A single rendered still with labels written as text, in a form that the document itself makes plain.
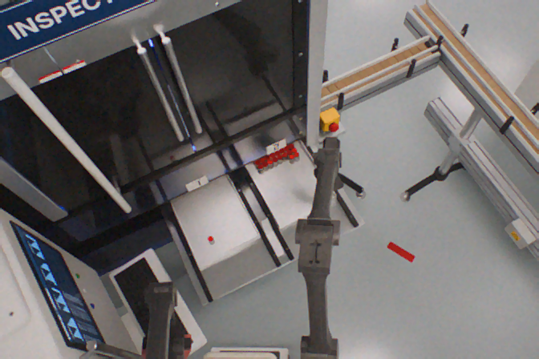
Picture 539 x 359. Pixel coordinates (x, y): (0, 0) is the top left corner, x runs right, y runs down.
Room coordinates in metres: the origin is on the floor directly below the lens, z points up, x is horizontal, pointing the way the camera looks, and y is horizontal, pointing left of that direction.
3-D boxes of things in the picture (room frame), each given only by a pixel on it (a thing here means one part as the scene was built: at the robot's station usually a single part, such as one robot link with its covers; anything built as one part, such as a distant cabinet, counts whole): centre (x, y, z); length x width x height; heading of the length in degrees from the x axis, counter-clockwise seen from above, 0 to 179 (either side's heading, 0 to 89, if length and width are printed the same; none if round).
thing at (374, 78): (1.27, -0.48, 0.92); 0.69 x 0.16 x 0.16; 110
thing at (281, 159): (0.92, -0.04, 0.90); 0.18 x 0.02 x 0.05; 111
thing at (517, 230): (0.60, -1.11, 0.50); 0.12 x 0.05 x 0.09; 20
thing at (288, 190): (0.84, -0.07, 0.90); 0.34 x 0.26 x 0.04; 21
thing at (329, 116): (1.04, -0.26, 1.00); 0.08 x 0.07 x 0.07; 20
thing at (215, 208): (0.72, 0.25, 0.90); 0.34 x 0.26 x 0.04; 20
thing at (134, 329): (0.39, 0.54, 0.79); 0.45 x 0.28 x 0.03; 28
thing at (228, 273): (0.71, 0.07, 0.87); 0.70 x 0.48 x 0.02; 110
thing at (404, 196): (1.11, -0.99, 0.07); 0.50 x 0.08 x 0.14; 110
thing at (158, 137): (0.75, 0.47, 1.51); 0.47 x 0.01 x 0.59; 110
